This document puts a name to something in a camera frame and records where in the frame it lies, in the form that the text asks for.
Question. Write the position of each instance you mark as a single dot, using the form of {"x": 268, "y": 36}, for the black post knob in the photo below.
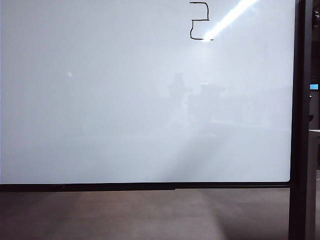
{"x": 316, "y": 17}

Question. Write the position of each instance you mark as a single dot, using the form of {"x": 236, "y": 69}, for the white glass whiteboard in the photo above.
{"x": 125, "y": 100}

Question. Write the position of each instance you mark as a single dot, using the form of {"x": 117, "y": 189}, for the small blue lit screen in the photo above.
{"x": 313, "y": 86}

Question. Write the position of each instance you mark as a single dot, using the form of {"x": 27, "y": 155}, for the small dark background object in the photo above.
{"x": 310, "y": 97}

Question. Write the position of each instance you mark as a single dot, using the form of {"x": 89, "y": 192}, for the black whiteboard stand post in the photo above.
{"x": 300, "y": 125}

